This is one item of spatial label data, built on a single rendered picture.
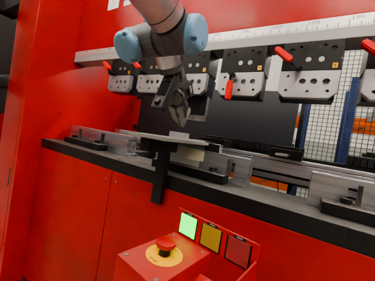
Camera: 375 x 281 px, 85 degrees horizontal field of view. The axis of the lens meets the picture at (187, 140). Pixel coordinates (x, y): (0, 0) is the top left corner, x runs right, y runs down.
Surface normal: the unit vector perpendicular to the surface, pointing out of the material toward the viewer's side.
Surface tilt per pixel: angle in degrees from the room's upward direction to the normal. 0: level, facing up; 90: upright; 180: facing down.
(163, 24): 151
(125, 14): 90
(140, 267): 0
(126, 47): 130
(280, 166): 90
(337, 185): 90
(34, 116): 90
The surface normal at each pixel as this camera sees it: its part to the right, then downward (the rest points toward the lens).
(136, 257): 0.16, -0.99
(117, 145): -0.51, -0.06
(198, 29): 0.84, 0.15
